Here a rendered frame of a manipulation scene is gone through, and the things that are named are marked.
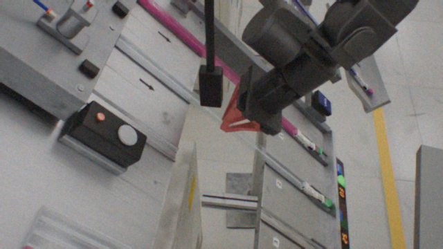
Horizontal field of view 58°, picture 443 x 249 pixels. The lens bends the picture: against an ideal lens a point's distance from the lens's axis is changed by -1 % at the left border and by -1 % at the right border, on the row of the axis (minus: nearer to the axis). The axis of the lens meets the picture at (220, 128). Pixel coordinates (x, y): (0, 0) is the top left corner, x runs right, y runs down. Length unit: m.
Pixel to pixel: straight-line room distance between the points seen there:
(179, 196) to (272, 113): 0.43
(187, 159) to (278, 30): 0.57
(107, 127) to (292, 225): 0.39
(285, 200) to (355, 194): 1.05
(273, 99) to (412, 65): 1.91
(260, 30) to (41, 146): 0.28
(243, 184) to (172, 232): 0.82
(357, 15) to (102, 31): 0.29
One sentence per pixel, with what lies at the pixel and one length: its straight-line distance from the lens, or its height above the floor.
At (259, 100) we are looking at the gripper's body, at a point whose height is 1.02.
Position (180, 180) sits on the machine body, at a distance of 0.97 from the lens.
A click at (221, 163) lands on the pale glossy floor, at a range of 1.76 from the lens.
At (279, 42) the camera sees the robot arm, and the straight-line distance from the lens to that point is 0.51.
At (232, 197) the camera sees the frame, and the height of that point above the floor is 0.32.
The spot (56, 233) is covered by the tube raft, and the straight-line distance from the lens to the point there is 0.42.
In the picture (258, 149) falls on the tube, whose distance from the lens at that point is 0.69.
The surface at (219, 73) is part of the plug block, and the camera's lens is 0.38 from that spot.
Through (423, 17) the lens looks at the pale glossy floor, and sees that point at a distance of 2.85.
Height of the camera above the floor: 1.43
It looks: 49 degrees down
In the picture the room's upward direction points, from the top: straight up
